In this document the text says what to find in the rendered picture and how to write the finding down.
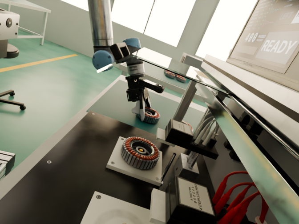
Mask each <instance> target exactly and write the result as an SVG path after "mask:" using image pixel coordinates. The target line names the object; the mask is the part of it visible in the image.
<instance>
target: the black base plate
mask: <svg viewBox="0 0 299 224"><path fill-rule="evenodd" d="M120 136H121V137H123V138H126V139H127V138H129V137H140V138H144V139H146V140H148V141H149V142H151V143H153V144H154V145H155V146H156V147H157V148H158V150H159V151H161V152H162V175H163V172H164V170H165V168H166V167H167V164H168V163H169V161H170V159H171V157H172V155H173V153H176V156H175V158H174V160H173V162H172V164H171V166H170V168H169V170H168V172H167V174H166V176H165V177H164V179H163V184H162V185H160V186H157V185H154V184H151V183H148V182H145V181H143V180H140V179H137V178H134V177H131V176H129V175H126V174H123V173H120V172H117V171H114V170H112V169H109V168H107V167H106V166H107V163H108V161H109V159H110V157H111V155H112V152H113V150H114V148H115V146H116V143H117V141H118V139H119V137H120ZM190 152H191V151H190V150H188V149H185V148H182V147H179V146H177V145H175V147H172V146H170V145H167V144H164V143H162V142H159V141H156V135H155V134H152V133H150V132H147V131H144V130H142V129H139V128H136V127H134V126H131V125H128V124H125V123H123V122H120V121H118V120H115V119H112V118H109V117H107V116H104V115H101V114H99V113H96V112H93V111H89V112H88V113H87V114H86V115H85V116H84V117H83V118H82V119H81V120H80V121H79V122H78V123H77V124H76V125H75V126H74V127H73V128H72V129H71V130H70V131H69V132H68V133H67V134H66V135H65V136H64V137H63V138H62V139H61V140H60V141H59V142H58V143H57V144H56V145H55V146H54V147H53V148H52V149H51V150H50V151H49V152H48V153H47V154H46V155H45V156H44V157H43V158H42V159H41V160H40V161H39V162H38V163H37V164H36V165H35V166H34V167H33V168H32V169H31V170H30V171H29V172H28V173H27V174H26V175H25V176H24V177H23V178H22V179H21V180H20V181H19V182H18V183H17V184H16V185H15V186H14V187H13V188H12V189H11V190H10V191H9V192H8V193H7V194H6V195H5V196H4V197H3V198H2V199H1V200H0V224H80V223H81V221H82V219H83V217H84V214H85V212H86V210H87V208H88V205H89V203H90V201H91V199H92V196H93V195H94V192H95V191H96V192H99V193H102V194H105V195H108V196H111V197H114V198H117V199H120V200H122V201H125V202H128V203H131V204H134V205H137V206H140V207H143V208H146V209H149V210H150V204H151V193H152V190H153V188H155V189H157V190H160V191H163V192H166V188H167V186H168V184H170V183H171V181H172V179H173V178H174V176H175V175H174V165H175V163H176V161H177V159H178V157H179V156H180V154H181V153H182V154H185V155H189V153H190ZM196 162H197V166H198V171H199V176H198V177H197V179H196V181H195V183H198V184H201V185H204V186H207V187H208V188H209V191H210V195H211V198H212V199H213V197H214V196H215V191H214V188H213V185H212V182H211V179H210V175H209V173H208V170H207V166H206V163H205V160H204V157H203V155H201V154H200V156H199V158H198V159H197V161H196Z"/></svg>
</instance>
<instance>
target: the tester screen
mask: <svg viewBox="0 0 299 224"><path fill-rule="evenodd" d="M296 5H299V0H260V1H259V3H258V5H257V7H256V9H255V11H254V12H253V14H252V16H251V18H250V20H249V22H248V24H247V26H246V28H245V30H244V31H243V33H242V35H241V37H240V39H239V41H238V43H237V45H242V46H251V47H258V48H257V50H256V52H255V54H254V55H251V54H246V53H242V52H236V51H234V50H235V49H234V50H233V52H232V55H236V56H240V57H243V58H247V59H250V60H255V61H258V62H262V63H266V64H270V65H274V66H277V67H281V68H285V66H286V65H287V63H288V61H289V60H290V59H289V60H288V61H287V63H286V64H280V63H276V62H272V61H268V60H263V59H259V58H255V56H256V55H257V53H258V51H259V49H260V48H261V46H262V44H263V43H264V40H265V39H266V37H267V35H268V34H269V32H286V31H299V23H295V24H282V25H274V24H275V22H276V20H277V18H278V16H279V15H280V13H281V11H282V10H283V8H288V7H292V6H296ZM249 32H260V33H259V35H258V36H257V38H256V40H255V42H254V43H243V42H244V40H245V38H246V36H247V34H248V33H249ZM237 45H236V46H237ZM298 46H299V44H298ZM298 46H297V48H298ZM235 48H236V47H235ZM297 48H296V49H297ZM296 49H295V51H296ZM295 51H294V52H295ZM294 52H293V54H294ZM293 54H292V55H293ZM292 55H291V57H292ZM291 57H290V58H291Z"/></svg>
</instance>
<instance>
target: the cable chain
mask: <svg viewBox="0 0 299 224"><path fill-rule="evenodd" d="M250 109H251V110H252V111H254V110H253V109H252V108H250ZM254 112H255V111H254ZM255 113H256V114H257V115H258V116H260V115H259V114H258V113H257V112H255ZM260 117H261V116H260ZM261 118H262V117H261ZM262 119H263V120H264V121H266V120H265V119H264V118H262ZM239 121H240V122H241V123H242V124H243V125H244V126H245V127H246V129H247V130H248V131H249V132H250V133H251V134H252V135H253V137H254V138H255V139H257V138H258V137H257V136H256V135H258V136H259V135H260V134H261V132H262V131H263V128H262V127H261V126H260V125H259V124H258V123H257V122H255V121H254V120H253V119H252V118H251V117H250V116H249V115H248V114H247V113H246V112H245V111H244V112H243V113H242V115H241V117H240V118H239ZM226 140H227V141H225V142H224V144H223V145H224V146H225V148H226V150H227V151H230V153H229V156H230V157H231V159H232V160H233V161H234V162H236V163H239V164H242V162H241V160H240V159H239V157H238V156H237V154H236V152H235V151H234V149H233V148H232V146H231V144H230V143H229V141H228V139H226ZM242 165H243V164H242Z"/></svg>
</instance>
